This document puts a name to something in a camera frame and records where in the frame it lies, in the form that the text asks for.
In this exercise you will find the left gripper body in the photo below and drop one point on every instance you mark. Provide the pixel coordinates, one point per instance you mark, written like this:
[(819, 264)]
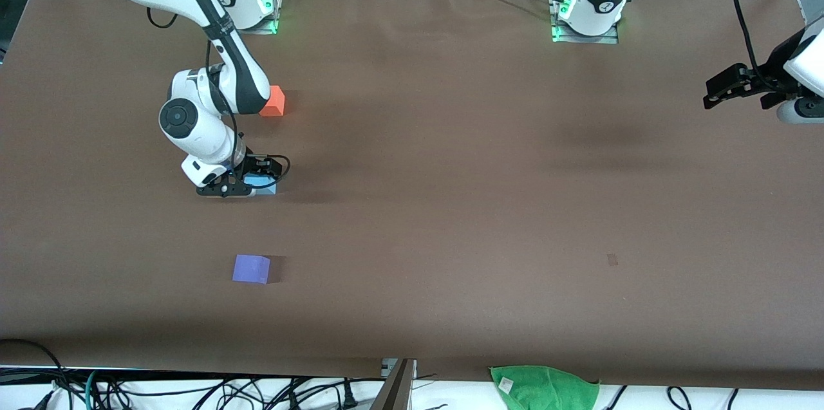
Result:
[(770, 77)]

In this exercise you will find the light blue cube block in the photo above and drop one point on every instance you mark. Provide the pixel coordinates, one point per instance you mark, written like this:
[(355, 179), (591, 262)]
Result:
[(265, 190)]

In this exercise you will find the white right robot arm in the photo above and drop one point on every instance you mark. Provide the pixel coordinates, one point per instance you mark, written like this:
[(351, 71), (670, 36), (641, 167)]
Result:
[(193, 117)]

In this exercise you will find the orange cube block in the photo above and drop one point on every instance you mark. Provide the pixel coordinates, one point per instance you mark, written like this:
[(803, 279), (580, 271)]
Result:
[(275, 101)]

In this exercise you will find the purple cube block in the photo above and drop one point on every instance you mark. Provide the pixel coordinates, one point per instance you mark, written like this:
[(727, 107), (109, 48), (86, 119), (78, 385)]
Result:
[(250, 268)]

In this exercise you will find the black power plug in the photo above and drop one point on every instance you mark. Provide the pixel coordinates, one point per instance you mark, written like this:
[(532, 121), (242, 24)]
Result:
[(349, 394)]

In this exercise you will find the green cloth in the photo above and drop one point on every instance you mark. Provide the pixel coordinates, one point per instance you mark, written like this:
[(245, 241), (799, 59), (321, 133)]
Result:
[(547, 391)]

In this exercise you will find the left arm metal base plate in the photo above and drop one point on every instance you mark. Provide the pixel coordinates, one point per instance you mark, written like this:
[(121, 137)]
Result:
[(610, 33)]

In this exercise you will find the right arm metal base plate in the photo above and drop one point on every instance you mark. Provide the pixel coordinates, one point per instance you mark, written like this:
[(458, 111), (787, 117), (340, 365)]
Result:
[(273, 11)]

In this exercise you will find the metal profile post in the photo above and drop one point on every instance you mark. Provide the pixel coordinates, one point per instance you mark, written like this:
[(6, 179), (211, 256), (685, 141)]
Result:
[(396, 391)]

